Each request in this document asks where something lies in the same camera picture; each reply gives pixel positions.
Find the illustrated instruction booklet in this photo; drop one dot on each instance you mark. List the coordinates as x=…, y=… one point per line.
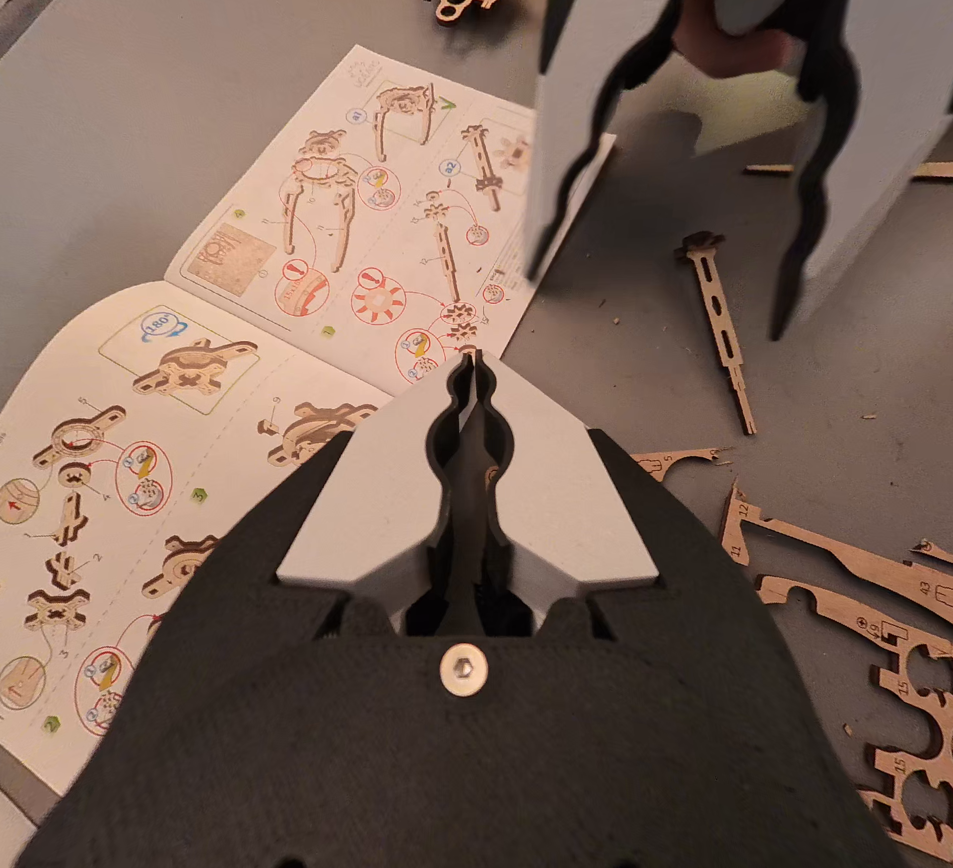
x=223, y=332

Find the thin wooden strip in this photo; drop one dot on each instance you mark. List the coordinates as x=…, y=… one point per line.
x=770, y=169

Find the slotted wooden shaft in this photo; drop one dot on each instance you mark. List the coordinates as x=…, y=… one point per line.
x=737, y=380

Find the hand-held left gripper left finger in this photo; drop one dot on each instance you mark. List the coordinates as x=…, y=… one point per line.
x=357, y=510

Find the large punched wooden parts sheet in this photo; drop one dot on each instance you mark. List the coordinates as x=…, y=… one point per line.
x=856, y=622

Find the person's right hand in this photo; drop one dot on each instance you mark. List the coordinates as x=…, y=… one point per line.
x=744, y=56

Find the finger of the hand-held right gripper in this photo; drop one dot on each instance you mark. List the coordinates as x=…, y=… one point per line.
x=566, y=138
x=864, y=212

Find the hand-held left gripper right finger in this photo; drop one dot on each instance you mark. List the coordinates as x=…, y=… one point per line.
x=581, y=510

